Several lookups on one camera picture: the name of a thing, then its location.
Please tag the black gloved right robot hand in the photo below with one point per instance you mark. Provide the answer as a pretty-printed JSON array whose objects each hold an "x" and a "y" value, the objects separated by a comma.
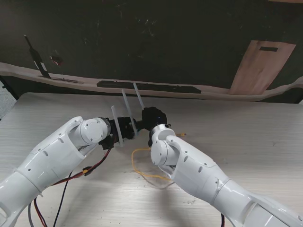
[{"x": 154, "y": 117}]

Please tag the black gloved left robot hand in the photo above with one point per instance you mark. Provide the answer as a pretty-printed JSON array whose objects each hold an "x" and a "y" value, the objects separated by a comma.
[{"x": 124, "y": 128}]

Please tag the dark router with white antennas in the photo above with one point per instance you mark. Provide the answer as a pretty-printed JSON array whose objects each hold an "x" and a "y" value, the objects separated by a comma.
[{"x": 127, "y": 111}]

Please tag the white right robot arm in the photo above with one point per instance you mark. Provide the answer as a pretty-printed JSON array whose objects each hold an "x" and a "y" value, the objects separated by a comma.
[{"x": 213, "y": 182}]

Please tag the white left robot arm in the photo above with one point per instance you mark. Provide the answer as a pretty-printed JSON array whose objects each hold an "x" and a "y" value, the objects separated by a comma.
[{"x": 49, "y": 168}]

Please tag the flat grey metal strip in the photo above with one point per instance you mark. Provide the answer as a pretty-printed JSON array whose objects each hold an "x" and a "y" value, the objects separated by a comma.
[{"x": 61, "y": 80}]

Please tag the small dark red object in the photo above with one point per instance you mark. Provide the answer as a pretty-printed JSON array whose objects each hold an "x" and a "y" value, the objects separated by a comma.
[{"x": 56, "y": 60}]

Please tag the black stick tool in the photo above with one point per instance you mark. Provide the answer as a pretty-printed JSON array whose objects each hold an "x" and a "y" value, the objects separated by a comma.
[{"x": 36, "y": 56}]

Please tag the light wooden board with slot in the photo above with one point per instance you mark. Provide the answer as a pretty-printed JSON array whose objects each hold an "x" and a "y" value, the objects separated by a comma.
[{"x": 262, "y": 68}]

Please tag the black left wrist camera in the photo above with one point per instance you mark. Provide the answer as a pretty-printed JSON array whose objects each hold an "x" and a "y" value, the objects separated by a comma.
[{"x": 107, "y": 142}]

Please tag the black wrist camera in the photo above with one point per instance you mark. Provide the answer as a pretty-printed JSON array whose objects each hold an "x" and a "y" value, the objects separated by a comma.
[
  {"x": 150, "y": 139},
  {"x": 107, "y": 142}
]

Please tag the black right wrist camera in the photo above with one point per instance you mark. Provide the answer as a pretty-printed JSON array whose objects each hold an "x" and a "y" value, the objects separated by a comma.
[{"x": 150, "y": 139}]

